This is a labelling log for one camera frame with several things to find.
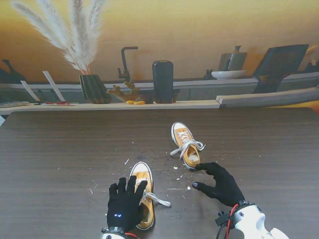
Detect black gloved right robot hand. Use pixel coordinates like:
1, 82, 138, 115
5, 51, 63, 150
191, 162, 246, 208

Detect pale pampas grass plumes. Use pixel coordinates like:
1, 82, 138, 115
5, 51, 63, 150
11, 0, 107, 75

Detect short white slanted strip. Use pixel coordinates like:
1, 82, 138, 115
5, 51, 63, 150
20, 80, 40, 102

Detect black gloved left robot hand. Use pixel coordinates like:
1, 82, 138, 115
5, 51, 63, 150
106, 175, 149, 232

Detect tall black cylindrical container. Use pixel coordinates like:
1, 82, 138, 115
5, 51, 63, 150
152, 60, 174, 104

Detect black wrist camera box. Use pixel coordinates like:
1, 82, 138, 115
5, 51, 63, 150
214, 211, 230, 227

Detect black kitchen faucet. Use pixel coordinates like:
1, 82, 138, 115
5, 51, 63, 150
117, 46, 139, 83

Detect white shallow bowl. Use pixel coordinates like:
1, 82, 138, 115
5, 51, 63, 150
211, 70, 247, 80

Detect yellow canvas sneaker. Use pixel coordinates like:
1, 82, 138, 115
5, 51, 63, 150
171, 121, 202, 172
130, 161, 156, 232

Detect dark tilted panel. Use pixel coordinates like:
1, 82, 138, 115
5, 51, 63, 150
252, 44, 310, 94

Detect dark ribbed vase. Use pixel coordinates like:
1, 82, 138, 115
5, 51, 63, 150
79, 74, 112, 105

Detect grey wooden plank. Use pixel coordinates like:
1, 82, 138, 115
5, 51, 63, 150
216, 87, 319, 109

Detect red black right wrist cable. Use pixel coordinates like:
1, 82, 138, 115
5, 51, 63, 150
216, 204, 239, 239

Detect grey metal pitcher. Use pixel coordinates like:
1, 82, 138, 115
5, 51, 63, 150
218, 45, 249, 72

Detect long white slanted strip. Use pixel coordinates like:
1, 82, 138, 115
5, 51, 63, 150
42, 71, 66, 102

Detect metal grid rack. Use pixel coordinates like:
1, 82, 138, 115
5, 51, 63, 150
0, 101, 30, 109

